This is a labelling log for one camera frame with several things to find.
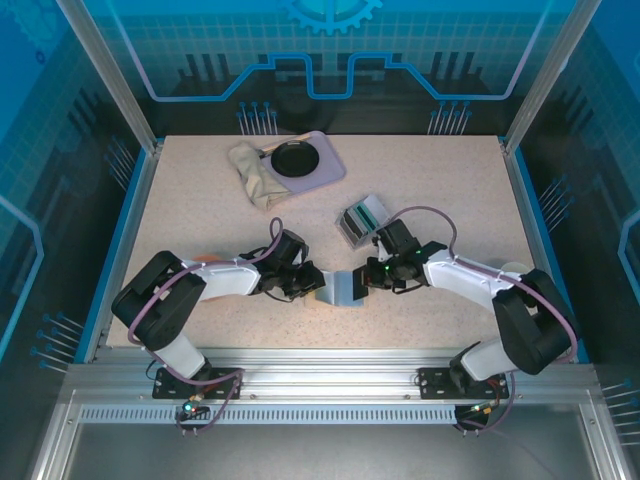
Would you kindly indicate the beige card holder wallet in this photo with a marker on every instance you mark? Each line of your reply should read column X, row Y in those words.
column 340, row 290

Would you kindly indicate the grey box with green contents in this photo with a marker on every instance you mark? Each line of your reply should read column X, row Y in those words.
column 357, row 240

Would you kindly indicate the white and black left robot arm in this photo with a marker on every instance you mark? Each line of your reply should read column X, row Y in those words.
column 225, row 282

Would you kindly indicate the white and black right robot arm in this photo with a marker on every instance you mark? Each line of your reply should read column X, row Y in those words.
column 465, row 280

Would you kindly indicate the teal card stack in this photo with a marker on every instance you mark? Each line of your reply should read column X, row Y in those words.
column 364, row 216

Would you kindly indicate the silver VIP card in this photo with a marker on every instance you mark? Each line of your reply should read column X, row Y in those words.
column 375, row 207

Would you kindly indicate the orange bowl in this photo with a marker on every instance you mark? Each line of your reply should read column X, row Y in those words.
column 205, row 257

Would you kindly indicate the lavender plastic tray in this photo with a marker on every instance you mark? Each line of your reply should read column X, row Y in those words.
column 330, row 170

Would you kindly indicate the beige crumpled cloth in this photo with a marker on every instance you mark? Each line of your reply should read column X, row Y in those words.
column 255, row 180

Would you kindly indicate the white cup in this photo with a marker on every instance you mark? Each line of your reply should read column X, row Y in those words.
column 512, row 266

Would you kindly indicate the black round plate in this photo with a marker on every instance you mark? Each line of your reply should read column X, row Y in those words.
column 295, row 159

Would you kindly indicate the wooden stick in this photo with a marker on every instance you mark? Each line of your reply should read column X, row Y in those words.
column 290, row 140

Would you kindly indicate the small LED connector board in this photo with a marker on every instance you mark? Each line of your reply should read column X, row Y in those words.
column 190, row 409
column 482, row 409

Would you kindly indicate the grey metal panel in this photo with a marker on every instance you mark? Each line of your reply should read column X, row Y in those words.
column 325, row 450

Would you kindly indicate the aluminium frame rail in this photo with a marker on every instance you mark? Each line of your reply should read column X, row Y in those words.
column 325, row 380

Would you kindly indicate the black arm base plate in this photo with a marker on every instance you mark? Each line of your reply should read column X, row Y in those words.
column 435, row 384
column 225, row 385

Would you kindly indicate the aluminium side rail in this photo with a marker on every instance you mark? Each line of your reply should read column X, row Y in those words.
column 142, row 200
column 524, row 200

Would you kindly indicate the aluminium frame post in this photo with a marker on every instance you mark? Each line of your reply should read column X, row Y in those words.
column 114, row 75
column 546, row 75

